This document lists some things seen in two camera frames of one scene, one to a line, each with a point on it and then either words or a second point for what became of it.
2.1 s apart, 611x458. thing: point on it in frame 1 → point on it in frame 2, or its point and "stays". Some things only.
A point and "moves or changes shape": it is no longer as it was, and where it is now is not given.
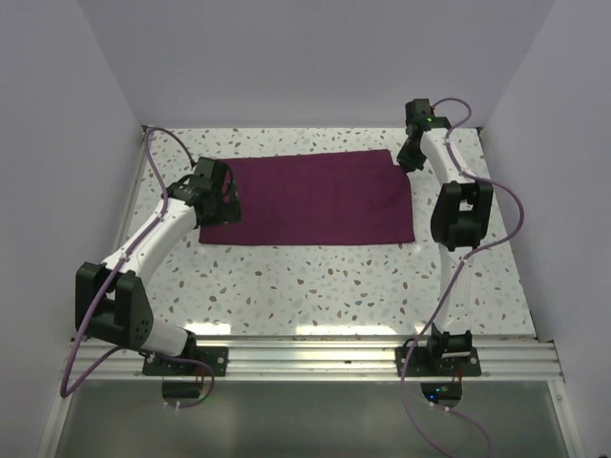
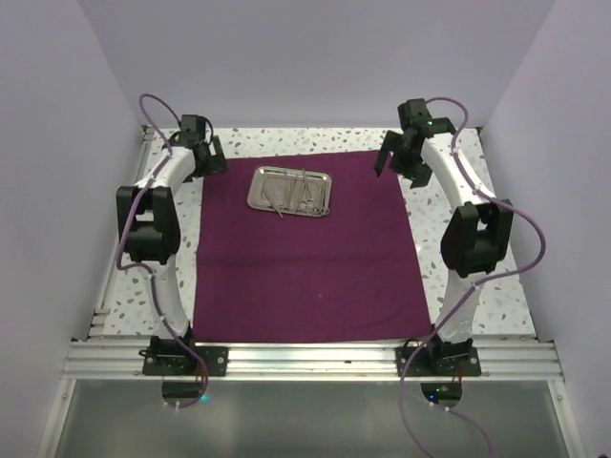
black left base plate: (215, 356) stays
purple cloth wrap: (347, 197) moves or changes shape
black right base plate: (421, 364) stays
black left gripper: (228, 212) → (216, 164)
